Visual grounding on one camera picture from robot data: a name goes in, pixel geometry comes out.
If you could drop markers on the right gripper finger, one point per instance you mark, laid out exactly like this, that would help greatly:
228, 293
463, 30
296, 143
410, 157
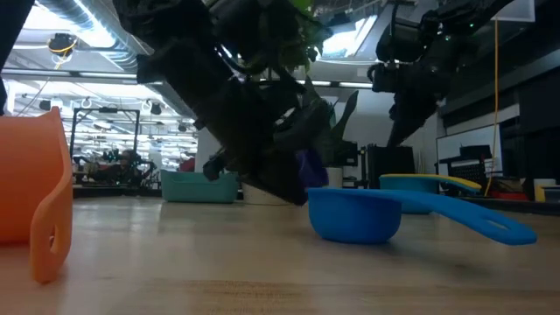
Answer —
411, 122

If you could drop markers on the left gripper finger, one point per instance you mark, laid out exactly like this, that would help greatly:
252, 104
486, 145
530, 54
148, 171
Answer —
280, 179
306, 127

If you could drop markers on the medium blue measuring cup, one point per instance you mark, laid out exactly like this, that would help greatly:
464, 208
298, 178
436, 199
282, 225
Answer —
350, 214

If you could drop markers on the orange measuring cup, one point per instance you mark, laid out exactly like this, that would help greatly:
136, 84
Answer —
26, 175

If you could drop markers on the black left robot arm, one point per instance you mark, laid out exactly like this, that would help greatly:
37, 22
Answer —
144, 17

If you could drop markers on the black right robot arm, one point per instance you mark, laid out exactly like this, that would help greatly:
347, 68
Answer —
464, 17

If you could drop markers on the teal plastic basket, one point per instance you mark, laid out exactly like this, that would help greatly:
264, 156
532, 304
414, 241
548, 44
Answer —
192, 188

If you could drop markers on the snake plant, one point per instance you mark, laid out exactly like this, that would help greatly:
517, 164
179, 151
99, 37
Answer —
347, 109

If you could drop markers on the black cabinet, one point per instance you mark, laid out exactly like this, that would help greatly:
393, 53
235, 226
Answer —
389, 168

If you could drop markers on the whiteboard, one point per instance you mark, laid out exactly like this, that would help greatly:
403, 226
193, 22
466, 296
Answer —
464, 140

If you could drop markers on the long ceiling light bar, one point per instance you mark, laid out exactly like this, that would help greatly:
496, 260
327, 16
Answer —
350, 84

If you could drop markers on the black pegboard rack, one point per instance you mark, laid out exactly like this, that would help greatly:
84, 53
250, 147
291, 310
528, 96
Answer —
470, 175

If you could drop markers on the person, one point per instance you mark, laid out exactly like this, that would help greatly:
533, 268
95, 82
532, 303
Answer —
124, 168

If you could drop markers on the red tray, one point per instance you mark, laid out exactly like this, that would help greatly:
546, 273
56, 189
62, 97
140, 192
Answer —
507, 196

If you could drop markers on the distant black gantry frame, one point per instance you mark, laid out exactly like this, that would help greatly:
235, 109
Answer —
105, 110

